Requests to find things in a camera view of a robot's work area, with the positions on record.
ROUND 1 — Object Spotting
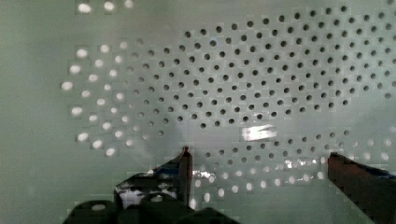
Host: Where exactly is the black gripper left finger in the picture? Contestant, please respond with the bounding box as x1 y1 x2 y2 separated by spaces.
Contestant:
114 146 192 207

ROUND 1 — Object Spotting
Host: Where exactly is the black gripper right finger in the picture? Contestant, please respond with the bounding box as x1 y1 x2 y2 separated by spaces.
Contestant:
327 152 396 224

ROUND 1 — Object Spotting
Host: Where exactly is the mint green oval strainer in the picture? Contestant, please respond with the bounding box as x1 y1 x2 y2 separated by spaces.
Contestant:
1 0 395 224

